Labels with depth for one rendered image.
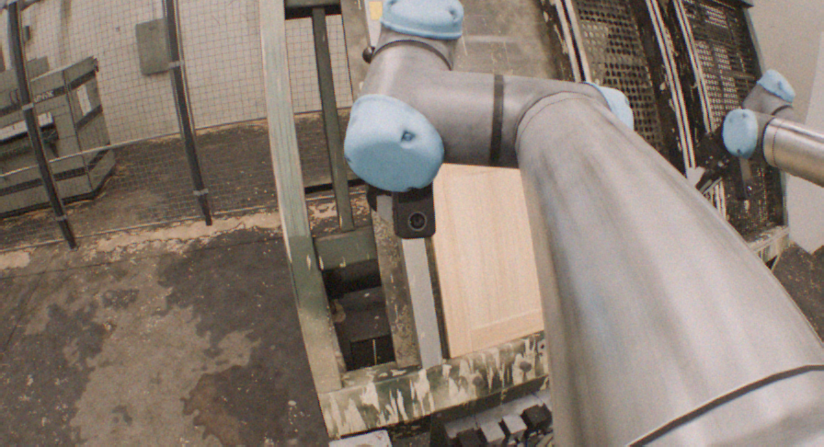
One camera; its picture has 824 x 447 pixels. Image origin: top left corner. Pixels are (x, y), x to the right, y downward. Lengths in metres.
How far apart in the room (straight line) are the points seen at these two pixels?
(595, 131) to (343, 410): 0.88
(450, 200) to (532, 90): 0.69
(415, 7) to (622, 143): 0.24
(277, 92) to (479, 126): 0.67
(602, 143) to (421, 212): 0.33
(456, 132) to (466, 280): 0.73
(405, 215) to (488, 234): 0.56
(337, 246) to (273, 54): 0.46
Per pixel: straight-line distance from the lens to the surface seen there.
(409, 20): 0.37
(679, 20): 1.68
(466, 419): 1.11
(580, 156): 0.17
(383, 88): 0.32
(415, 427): 1.63
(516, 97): 0.31
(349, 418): 1.00
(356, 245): 0.98
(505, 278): 1.05
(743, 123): 0.68
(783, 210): 2.30
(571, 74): 1.18
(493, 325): 1.06
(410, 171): 0.31
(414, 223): 0.48
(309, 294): 0.90
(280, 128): 0.90
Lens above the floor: 1.69
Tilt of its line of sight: 31 degrees down
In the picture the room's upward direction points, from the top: straight up
